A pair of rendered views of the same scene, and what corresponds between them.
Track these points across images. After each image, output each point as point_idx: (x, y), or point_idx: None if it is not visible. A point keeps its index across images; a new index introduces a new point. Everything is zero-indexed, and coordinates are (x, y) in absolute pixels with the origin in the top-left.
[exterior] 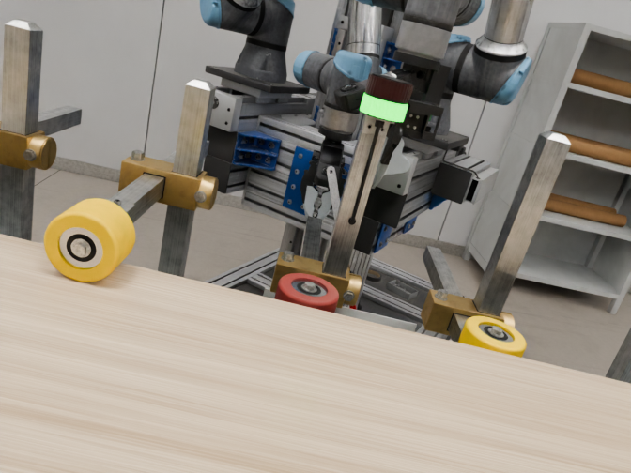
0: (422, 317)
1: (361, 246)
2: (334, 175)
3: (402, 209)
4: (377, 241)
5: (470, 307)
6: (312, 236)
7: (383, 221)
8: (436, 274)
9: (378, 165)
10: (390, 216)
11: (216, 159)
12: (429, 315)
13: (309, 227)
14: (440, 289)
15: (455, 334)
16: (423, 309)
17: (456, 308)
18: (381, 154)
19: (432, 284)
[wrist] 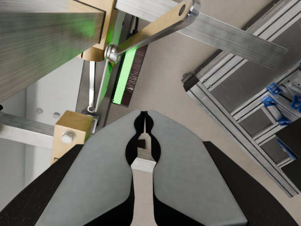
0: (84, 115)
1: (286, 131)
2: (171, 23)
3: (295, 186)
4: (285, 146)
5: (60, 154)
6: (210, 31)
7: (297, 162)
8: (142, 156)
9: (90, 137)
10: (297, 170)
11: None
12: (61, 116)
13: (244, 37)
14: (69, 138)
15: (35, 126)
16: (88, 119)
17: (53, 141)
18: (78, 162)
19: (143, 149)
